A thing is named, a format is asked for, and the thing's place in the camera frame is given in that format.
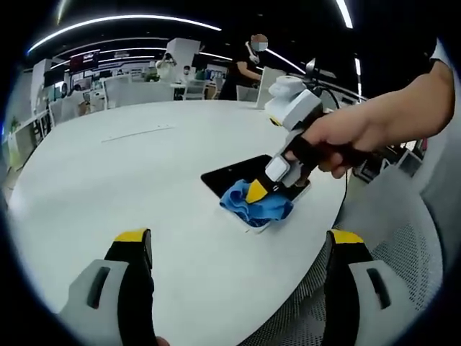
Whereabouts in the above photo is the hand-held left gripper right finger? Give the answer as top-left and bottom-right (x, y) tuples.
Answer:
(323, 229), (414, 346)

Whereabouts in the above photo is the red wall screen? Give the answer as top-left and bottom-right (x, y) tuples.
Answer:
(69, 51), (101, 72)

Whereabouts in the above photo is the person's right hand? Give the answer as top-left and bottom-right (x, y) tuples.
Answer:
(301, 94), (397, 179)

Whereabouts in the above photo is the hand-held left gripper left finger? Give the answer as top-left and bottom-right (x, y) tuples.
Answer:
(53, 227), (158, 346)

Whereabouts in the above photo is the ceiling light strip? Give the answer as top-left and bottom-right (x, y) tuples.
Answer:
(27, 14), (223, 56)
(336, 0), (354, 30)

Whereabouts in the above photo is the white mesh office chair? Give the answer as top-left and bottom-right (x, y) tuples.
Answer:
(248, 179), (444, 346)

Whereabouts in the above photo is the white low cabinet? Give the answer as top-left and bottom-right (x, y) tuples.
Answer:
(6, 110), (55, 165)

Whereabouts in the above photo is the blue cleaning cloth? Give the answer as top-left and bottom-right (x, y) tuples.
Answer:
(218, 179), (296, 229)

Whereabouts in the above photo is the grey desk divider panel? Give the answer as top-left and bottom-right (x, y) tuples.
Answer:
(256, 66), (286, 110)

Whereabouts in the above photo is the black tablet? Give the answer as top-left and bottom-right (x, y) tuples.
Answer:
(200, 154), (313, 235)

